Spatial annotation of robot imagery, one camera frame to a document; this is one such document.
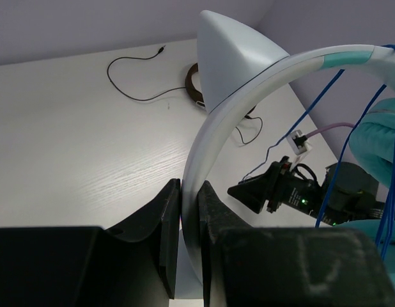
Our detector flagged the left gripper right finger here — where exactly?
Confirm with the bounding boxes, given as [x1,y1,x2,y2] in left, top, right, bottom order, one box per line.
[197,182,395,306]

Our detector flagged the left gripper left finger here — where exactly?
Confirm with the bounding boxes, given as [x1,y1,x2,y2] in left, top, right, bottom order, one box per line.
[0,179,181,306]

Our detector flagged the brown silver headphones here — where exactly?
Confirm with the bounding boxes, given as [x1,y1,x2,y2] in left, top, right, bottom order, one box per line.
[185,62,259,119]

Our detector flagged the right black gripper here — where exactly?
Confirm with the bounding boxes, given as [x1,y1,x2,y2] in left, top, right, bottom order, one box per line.
[227,156,380,224]

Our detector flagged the blue headphone cable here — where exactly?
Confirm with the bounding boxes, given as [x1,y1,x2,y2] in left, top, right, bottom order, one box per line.
[242,43,395,260]

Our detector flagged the black headphone cable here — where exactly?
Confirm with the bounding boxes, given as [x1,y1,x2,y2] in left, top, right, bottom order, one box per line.
[107,45,264,145]

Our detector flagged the teal cat-ear headphones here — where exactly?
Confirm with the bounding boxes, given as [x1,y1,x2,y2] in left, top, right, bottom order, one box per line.
[182,11,395,282]

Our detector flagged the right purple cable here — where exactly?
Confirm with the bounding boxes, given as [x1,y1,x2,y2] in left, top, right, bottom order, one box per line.
[307,122,353,140]

